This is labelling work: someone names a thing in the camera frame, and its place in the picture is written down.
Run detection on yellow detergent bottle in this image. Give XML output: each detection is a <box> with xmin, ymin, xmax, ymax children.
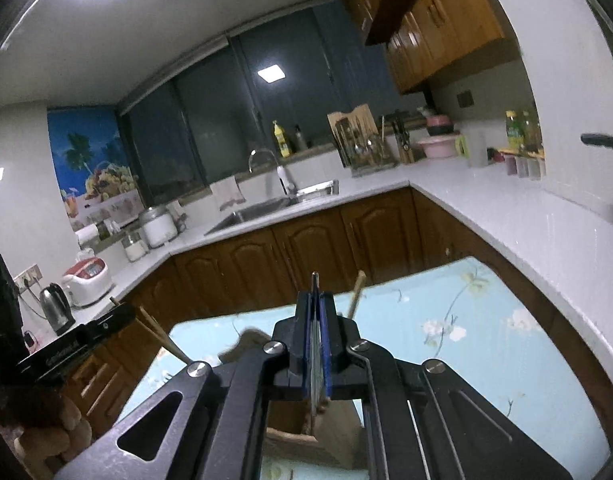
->
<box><xmin>273</xmin><ymin>120</ymin><xmax>292</xmax><ymax>158</ymax></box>

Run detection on tropical fruit poster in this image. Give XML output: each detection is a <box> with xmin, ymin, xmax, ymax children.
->
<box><xmin>47</xmin><ymin>106</ymin><xmax>144</xmax><ymax>231</ymax></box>

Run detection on yellow oil bottle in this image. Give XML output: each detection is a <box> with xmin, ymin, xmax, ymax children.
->
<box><xmin>505</xmin><ymin>110</ymin><xmax>525</xmax><ymax>152</ymax></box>

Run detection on pink basin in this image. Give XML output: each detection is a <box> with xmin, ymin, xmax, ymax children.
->
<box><xmin>417</xmin><ymin>133</ymin><xmax>459</xmax><ymax>159</ymax></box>

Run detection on knife block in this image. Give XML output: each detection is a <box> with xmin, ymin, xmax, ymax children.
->
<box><xmin>391</xmin><ymin>117</ymin><xmax>415</xmax><ymax>165</ymax></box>

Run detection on dark window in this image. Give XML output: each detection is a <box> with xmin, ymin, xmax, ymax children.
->
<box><xmin>119</xmin><ymin>1</ymin><xmax>426</xmax><ymax>206</ymax></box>

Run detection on wooden cabinets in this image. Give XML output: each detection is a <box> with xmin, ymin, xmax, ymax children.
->
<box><xmin>341</xmin><ymin>0</ymin><xmax>509</xmax><ymax>94</ymax></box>
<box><xmin>111</xmin><ymin>188</ymin><xmax>613</xmax><ymax>444</ymax></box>

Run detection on white red rice cooker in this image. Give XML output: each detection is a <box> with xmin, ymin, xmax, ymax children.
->
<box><xmin>61</xmin><ymin>257</ymin><xmax>113</xmax><ymax>308</ymax></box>

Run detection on white pot with lid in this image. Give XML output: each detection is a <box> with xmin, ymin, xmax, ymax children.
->
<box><xmin>138</xmin><ymin>205</ymin><xmax>178</xmax><ymax>248</ymax></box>

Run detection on wooden chopstick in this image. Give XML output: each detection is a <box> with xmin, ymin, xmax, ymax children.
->
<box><xmin>347</xmin><ymin>270</ymin><xmax>367</xmax><ymax>318</ymax></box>
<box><xmin>136</xmin><ymin>306</ymin><xmax>192</xmax><ymax>365</ymax></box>
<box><xmin>109</xmin><ymin>296</ymin><xmax>158</xmax><ymax>342</ymax></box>

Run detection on kitchen faucet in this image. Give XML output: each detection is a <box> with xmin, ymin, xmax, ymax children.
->
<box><xmin>248</xmin><ymin>148</ymin><xmax>298</xmax><ymax>196</ymax></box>

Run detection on floral blue tablecloth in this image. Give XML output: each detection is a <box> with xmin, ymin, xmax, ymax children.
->
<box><xmin>119</xmin><ymin>257</ymin><xmax>610</xmax><ymax>479</ymax></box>

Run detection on wall power outlet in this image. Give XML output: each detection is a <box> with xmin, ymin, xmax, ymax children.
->
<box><xmin>14</xmin><ymin>264</ymin><xmax>43</xmax><ymax>292</ymax></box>

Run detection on person left hand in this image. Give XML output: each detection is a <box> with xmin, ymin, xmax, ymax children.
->
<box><xmin>12</xmin><ymin>393</ymin><xmax>93</xmax><ymax>479</ymax></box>

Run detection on steel electric kettle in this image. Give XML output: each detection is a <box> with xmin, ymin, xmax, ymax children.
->
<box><xmin>38</xmin><ymin>283</ymin><xmax>75</xmax><ymax>336</ymax></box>

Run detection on paper towel roll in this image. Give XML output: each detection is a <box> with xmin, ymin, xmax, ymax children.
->
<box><xmin>75</xmin><ymin>223</ymin><xmax>99</xmax><ymax>247</ymax></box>

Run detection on steel sink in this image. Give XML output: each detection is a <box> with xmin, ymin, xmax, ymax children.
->
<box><xmin>206</xmin><ymin>179</ymin><xmax>339</xmax><ymax>235</ymax></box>

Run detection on wooden utensil holder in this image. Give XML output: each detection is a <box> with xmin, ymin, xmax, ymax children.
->
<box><xmin>218</xmin><ymin>327</ymin><xmax>365</xmax><ymax>470</ymax></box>

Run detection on steel chopstick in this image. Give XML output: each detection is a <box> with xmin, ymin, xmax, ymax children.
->
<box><xmin>310</xmin><ymin>272</ymin><xmax>324</xmax><ymax>418</ymax></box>

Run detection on dish drying rack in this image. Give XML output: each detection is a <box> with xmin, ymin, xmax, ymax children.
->
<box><xmin>327</xmin><ymin>104</ymin><xmax>397</xmax><ymax>178</ymax></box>

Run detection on glass jar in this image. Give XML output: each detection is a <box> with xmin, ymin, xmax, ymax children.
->
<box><xmin>122</xmin><ymin>231</ymin><xmax>149</xmax><ymax>262</ymax></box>

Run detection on hanging dish cloth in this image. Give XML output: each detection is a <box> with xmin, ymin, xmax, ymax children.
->
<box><xmin>210</xmin><ymin>176</ymin><xmax>246</xmax><ymax>211</ymax></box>

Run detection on lower wooden cabinets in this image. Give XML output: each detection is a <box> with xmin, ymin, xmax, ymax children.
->
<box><xmin>111</xmin><ymin>188</ymin><xmax>613</xmax><ymax>444</ymax></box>

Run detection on upper wooden cabinets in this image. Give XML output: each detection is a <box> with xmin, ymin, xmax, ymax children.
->
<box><xmin>341</xmin><ymin>0</ymin><xmax>509</xmax><ymax>94</ymax></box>

